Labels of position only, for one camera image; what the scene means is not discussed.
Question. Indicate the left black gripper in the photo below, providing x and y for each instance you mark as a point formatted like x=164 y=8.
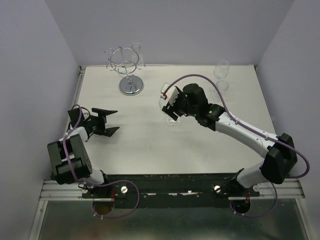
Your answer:
x=102 y=120

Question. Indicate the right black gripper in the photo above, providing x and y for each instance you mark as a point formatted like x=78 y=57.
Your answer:
x=173 y=108

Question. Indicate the short textured wine glass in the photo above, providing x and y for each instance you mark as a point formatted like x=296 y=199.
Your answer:
x=222 y=87

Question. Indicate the chrome wine glass rack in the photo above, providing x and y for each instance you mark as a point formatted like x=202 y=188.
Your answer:
x=120 y=61

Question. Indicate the tall stemmed wine glass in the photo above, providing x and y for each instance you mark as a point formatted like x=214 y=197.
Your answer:
x=221 y=69

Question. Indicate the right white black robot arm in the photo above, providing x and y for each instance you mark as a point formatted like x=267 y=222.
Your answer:
x=278 y=158

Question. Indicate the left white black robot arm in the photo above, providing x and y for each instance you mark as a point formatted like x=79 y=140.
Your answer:
x=68 y=156

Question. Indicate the back right textured glass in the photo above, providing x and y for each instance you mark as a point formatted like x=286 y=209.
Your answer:
x=137 y=56

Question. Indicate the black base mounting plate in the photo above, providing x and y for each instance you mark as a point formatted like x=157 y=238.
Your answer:
x=159 y=191

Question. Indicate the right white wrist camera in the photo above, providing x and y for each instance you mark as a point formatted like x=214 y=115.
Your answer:
x=169 y=97

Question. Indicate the aluminium rail frame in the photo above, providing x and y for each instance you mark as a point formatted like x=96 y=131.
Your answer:
x=147 y=144

